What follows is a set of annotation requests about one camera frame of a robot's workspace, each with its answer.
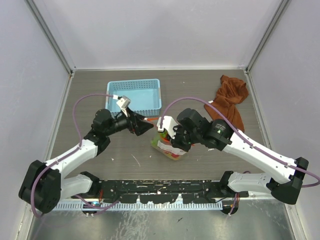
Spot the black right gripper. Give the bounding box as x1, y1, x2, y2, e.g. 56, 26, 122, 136
166, 123, 201, 152

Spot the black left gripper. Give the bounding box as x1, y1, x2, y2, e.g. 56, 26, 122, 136
105, 107, 153, 137

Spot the clear zip top bag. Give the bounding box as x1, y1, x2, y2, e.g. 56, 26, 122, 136
146, 117, 187, 161

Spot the light blue plastic basket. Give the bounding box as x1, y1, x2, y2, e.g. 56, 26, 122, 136
106, 78, 162, 117

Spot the red strawberry cluster with leaves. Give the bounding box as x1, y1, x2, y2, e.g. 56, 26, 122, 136
159, 131, 170, 142

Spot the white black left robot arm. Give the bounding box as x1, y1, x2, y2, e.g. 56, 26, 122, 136
18, 109, 153, 214

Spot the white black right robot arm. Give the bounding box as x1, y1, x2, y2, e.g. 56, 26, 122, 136
162, 108, 309, 205

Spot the brown cloth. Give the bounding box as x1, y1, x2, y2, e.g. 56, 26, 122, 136
208, 75, 249, 132

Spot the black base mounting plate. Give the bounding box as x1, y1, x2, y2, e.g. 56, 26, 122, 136
80, 180, 236, 204

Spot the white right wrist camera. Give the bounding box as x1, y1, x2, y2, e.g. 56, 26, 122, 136
156, 115, 178, 139

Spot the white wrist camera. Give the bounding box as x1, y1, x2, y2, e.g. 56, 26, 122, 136
116, 96, 131, 117
156, 115, 178, 139

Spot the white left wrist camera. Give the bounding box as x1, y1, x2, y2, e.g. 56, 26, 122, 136
116, 96, 131, 117

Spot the slotted cable duct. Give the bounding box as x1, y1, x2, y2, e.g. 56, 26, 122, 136
53, 199, 223, 211

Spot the right aluminium frame post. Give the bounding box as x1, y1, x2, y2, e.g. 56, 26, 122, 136
244, 0, 291, 73

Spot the aluminium frame post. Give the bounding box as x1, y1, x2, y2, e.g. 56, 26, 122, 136
244, 0, 291, 73
24, 0, 75, 76

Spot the left aluminium frame post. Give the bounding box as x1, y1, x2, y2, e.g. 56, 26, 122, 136
24, 0, 75, 76

